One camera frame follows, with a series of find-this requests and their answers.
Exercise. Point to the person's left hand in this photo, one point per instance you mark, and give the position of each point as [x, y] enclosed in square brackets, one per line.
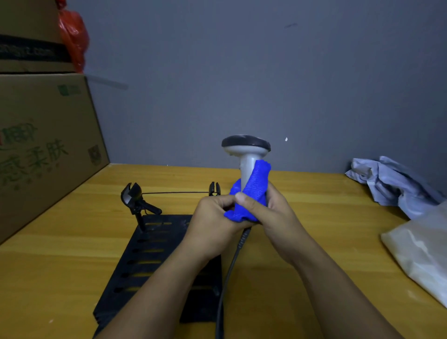
[206, 227]

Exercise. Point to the person's right hand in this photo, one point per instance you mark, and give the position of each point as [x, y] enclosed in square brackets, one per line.
[279, 227]

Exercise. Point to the person's left thumb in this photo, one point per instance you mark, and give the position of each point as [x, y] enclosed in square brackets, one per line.
[218, 201]

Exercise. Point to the person's right thumb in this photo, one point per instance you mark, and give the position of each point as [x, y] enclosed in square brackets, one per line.
[249, 204]

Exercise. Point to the blue cleaning cloth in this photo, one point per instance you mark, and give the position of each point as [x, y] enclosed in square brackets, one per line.
[253, 195]

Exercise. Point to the grey handheld barcode scanner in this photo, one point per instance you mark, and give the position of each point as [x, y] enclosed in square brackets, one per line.
[246, 148]

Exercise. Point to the person's left forearm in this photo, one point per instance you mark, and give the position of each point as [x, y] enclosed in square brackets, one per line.
[157, 297]

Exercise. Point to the person's right forearm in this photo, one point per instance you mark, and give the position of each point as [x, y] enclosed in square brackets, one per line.
[342, 300]

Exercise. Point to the small black clip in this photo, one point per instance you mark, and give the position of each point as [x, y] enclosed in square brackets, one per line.
[214, 189]

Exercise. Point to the black slotted plastic stand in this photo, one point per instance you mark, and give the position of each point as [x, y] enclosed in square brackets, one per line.
[146, 258]

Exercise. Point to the crumpled grey-blue plastic bag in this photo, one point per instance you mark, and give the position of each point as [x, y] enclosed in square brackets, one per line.
[394, 185]

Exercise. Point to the white translucent plastic bag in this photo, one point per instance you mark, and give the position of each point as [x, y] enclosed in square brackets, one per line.
[422, 255]

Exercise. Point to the large printed cardboard box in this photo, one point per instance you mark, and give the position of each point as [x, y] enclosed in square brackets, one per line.
[42, 150]

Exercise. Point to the red plastic bag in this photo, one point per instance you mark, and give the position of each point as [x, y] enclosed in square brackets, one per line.
[73, 35]

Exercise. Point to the cardboard box with black band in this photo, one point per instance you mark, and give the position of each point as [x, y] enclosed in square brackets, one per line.
[28, 35]

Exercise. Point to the large black clip on post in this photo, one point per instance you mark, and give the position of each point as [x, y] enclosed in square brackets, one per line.
[134, 201]

